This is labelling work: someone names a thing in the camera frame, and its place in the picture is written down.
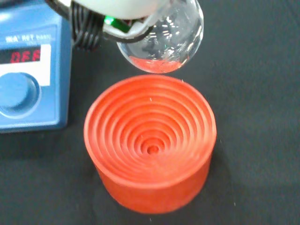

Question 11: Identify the orange ribbed flask stand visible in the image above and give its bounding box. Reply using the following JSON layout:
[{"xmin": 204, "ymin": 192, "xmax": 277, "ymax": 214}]
[{"xmin": 83, "ymin": 74, "xmax": 218, "ymax": 215}]

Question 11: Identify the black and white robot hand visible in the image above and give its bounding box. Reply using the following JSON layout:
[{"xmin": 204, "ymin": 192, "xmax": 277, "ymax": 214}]
[{"xmin": 44, "ymin": 0, "xmax": 167, "ymax": 51}]

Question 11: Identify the heater with blue base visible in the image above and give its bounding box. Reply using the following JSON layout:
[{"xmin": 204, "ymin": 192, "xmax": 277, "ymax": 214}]
[{"xmin": 0, "ymin": 2, "xmax": 73, "ymax": 134}]

